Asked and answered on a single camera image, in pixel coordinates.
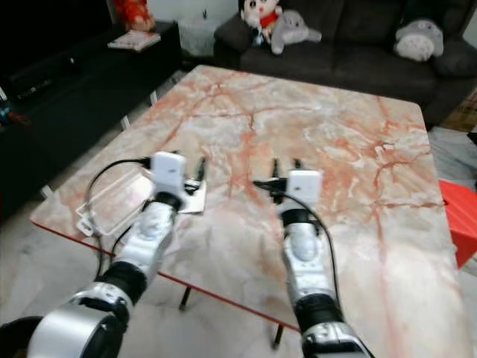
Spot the red plastic stool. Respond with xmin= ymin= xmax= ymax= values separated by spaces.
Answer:
xmin=438 ymin=179 xmax=477 ymax=269

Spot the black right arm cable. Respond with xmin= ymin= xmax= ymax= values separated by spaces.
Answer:
xmin=255 ymin=180 xmax=344 ymax=303

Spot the blue and white small clutter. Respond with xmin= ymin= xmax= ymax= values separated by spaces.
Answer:
xmin=0 ymin=86 xmax=31 ymax=128

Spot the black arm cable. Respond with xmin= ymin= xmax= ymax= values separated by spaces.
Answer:
xmin=82 ymin=156 xmax=154 ymax=278
xmin=255 ymin=180 xmax=344 ymax=303

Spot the dark grey fabric sofa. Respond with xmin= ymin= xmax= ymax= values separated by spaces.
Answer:
xmin=212 ymin=0 xmax=477 ymax=128

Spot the large grey Totoro plush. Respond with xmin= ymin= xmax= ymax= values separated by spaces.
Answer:
xmin=394 ymin=16 xmax=446 ymax=62

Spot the black low TV console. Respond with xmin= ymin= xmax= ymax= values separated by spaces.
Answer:
xmin=0 ymin=20 xmax=183 ymax=224

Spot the dark grey sofa cushion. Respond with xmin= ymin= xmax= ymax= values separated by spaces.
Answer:
xmin=434 ymin=37 xmax=477 ymax=80

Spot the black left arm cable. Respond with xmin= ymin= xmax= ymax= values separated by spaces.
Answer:
xmin=82 ymin=156 xmax=154 ymax=278

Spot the clear plastic food container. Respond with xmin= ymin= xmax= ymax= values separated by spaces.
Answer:
xmin=75 ymin=166 xmax=208 ymax=238

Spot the white lace covered basket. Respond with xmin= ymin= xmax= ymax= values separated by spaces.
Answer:
xmin=177 ymin=16 xmax=221 ymax=58

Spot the black haired doll red scarf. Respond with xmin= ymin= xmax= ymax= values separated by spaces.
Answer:
xmin=238 ymin=0 xmax=285 ymax=45

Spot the red festive ornament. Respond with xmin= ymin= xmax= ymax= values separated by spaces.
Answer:
xmin=112 ymin=0 xmax=156 ymax=33

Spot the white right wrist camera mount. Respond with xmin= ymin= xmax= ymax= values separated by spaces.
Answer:
xmin=285 ymin=169 xmax=323 ymax=215

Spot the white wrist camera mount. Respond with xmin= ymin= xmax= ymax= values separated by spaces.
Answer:
xmin=285 ymin=169 xmax=323 ymax=215
xmin=151 ymin=151 xmax=188 ymax=196

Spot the flat printed book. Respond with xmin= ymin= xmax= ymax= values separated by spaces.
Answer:
xmin=107 ymin=30 xmax=162 ymax=52

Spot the black rubbish bin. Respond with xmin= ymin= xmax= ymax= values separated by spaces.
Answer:
xmin=0 ymin=316 xmax=45 ymax=358

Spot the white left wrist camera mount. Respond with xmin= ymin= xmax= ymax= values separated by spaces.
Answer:
xmin=151 ymin=151 xmax=188 ymax=196

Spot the orange veined marble coffee table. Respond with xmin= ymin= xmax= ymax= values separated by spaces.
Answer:
xmin=30 ymin=65 xmax=477 ymax=358

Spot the long black soundbar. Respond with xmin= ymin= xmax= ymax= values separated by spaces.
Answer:
xmin=7 ymin=51 xmax=83 ymax=99

